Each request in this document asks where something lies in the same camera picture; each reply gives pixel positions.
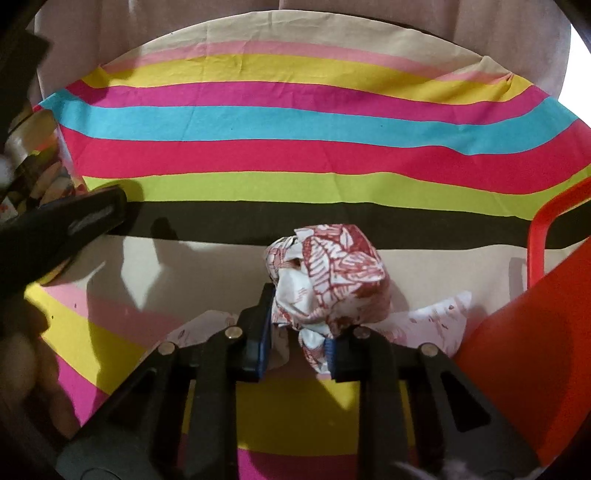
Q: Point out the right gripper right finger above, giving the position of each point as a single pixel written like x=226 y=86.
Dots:
x=420 y=414

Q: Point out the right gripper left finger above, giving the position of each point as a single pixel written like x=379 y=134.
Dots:
x=174 y=417

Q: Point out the red leaf print cloth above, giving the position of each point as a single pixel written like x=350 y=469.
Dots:
x=329 y=277

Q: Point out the left human hand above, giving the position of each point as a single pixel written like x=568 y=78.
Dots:
x=29 y=370

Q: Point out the glass jar gold lid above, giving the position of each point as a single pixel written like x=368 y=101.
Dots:
x=39 y=166

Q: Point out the red thermos bottle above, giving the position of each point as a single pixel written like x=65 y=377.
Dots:
x=532 y=357

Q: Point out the striped colourful tablecloth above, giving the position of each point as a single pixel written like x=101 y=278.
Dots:
x=225 y=146

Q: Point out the beige curtain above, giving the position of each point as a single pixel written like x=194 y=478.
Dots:
x=528 y=38

